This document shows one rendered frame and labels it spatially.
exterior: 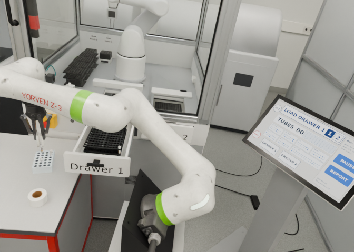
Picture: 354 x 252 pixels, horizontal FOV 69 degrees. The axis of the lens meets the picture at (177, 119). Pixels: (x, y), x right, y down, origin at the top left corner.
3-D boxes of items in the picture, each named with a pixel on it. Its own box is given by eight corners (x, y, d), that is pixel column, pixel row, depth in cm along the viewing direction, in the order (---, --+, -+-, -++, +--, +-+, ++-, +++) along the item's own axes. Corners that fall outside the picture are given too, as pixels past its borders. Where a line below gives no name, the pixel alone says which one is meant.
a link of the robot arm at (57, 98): (88, 111, 98) (88, 84, 92) (70, 126, 88) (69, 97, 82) (6, 86, 103) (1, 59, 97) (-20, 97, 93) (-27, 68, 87)
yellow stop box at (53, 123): (54, 129, 139) (53, 118, 135) (40, 128, 138) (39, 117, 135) (58, 124, 143) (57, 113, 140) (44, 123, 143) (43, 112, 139)
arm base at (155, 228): (153, 272, 83) (168, 268, 81) (125, 243, 79) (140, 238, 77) (167, 212, 107) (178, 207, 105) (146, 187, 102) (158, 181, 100)
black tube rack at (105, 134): (120, 159, 127) (120, 149, 124) (83, 156, 125) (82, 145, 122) (126, 134, 146) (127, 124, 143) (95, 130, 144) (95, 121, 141)
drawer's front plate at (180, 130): (190, 143, 150) (194, 128, 145) (140, 138, 147) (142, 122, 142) (190, 141, 152) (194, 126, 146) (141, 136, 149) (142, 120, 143)
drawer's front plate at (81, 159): (128, 177, 120) (130, 159, 114) (65, 171, 117) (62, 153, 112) (129, 174, 121) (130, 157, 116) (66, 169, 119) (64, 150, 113)
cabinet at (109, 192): (185, 230, 194) (206, 146, 153) (43, 220, 184) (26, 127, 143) (180, 151, 276) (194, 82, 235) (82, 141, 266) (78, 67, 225)
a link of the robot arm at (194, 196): (179, 207, 105) (220, 190, 99) (170, 234, 91) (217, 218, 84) (163, 181, 103) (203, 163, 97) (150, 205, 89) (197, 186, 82)
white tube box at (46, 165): (52, 172, 124) (51, 166, 122) (32, 173, 121) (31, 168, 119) (55, 155, 133) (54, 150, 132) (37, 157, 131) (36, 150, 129)
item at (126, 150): (126, 172, 121) (126, 162, 117) (69, 167, 118) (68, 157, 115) (135, 126, 155) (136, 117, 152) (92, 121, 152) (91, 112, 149)
